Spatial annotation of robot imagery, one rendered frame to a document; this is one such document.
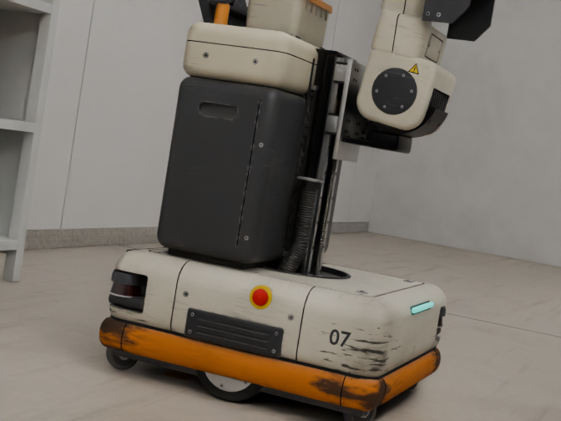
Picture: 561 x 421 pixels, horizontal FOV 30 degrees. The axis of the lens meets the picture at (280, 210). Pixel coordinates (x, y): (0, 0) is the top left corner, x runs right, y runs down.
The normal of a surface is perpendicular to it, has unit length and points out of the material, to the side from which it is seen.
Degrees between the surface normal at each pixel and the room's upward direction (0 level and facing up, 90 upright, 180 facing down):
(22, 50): 90
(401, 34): 90
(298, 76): 90
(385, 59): 90
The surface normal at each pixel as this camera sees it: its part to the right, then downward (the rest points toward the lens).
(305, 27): 0.91, 0.21
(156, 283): -0.37, 0.00
